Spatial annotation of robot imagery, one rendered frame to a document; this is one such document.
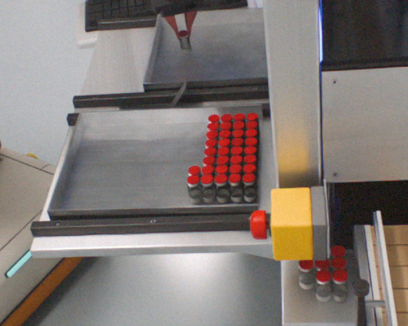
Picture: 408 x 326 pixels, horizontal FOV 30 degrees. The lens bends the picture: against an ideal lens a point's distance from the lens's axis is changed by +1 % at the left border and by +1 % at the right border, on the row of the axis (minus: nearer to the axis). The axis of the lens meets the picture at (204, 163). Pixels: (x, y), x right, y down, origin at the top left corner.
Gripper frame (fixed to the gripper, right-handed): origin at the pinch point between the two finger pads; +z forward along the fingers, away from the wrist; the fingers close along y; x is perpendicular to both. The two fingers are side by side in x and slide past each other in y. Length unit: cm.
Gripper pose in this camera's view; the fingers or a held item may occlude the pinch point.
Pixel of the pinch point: (182, 33)
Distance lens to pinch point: 157.8
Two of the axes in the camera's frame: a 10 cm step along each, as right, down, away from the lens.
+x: -1.9, -6.4, 7.4
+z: 1.3, 7.3, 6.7
